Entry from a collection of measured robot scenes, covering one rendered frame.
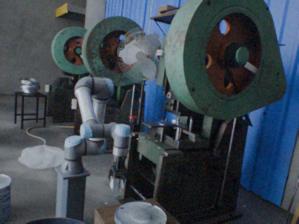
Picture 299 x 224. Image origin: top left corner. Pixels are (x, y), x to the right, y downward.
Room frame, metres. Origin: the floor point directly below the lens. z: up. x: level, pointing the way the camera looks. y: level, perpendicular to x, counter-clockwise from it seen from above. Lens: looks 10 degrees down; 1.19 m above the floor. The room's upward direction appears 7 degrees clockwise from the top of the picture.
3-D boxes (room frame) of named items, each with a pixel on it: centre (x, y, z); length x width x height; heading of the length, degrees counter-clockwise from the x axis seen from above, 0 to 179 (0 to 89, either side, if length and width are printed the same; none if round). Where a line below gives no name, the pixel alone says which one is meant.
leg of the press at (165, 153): (1.89, -0.48, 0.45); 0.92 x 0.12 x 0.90; 122
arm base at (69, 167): (1.64, 0.49, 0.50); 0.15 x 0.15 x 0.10
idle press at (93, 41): (3.70, 0.40, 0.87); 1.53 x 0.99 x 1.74; 120
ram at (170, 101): (2.02, -0.18, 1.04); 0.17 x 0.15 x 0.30; 122
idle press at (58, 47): (5.15, 1.40, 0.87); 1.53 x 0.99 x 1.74; 125
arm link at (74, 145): (1.64, 0.48, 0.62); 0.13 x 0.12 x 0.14; 118
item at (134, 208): (1.33, -0.01, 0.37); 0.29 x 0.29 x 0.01
